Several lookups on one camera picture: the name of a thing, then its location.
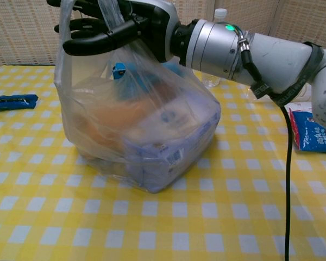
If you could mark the transparent plastic bag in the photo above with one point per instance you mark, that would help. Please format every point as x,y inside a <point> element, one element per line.
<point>97,130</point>

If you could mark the orange plush toy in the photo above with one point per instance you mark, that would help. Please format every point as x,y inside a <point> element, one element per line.
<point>106,122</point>

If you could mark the white purple snack box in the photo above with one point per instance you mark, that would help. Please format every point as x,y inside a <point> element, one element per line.
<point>174,152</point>

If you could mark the blue wet wipes pack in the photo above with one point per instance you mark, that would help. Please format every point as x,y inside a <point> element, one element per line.
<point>312,136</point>

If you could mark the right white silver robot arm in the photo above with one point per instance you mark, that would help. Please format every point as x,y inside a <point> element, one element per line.
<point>277,59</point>

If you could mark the yellow white checkered tablecloth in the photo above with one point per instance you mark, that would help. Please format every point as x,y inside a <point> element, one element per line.
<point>70,217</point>

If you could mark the clear water bottle white cap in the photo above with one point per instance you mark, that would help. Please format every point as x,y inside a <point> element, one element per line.
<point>220,14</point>

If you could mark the blue snack bar wrapper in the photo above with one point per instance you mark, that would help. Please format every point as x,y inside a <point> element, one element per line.
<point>13,101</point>

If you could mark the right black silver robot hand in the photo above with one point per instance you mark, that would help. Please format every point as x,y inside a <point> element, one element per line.
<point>152,21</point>

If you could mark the blue milk carton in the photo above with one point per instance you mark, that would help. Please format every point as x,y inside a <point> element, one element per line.
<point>125,79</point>

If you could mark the beige woven folding screen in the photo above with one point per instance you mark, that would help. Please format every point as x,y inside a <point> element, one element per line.
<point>19,32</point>

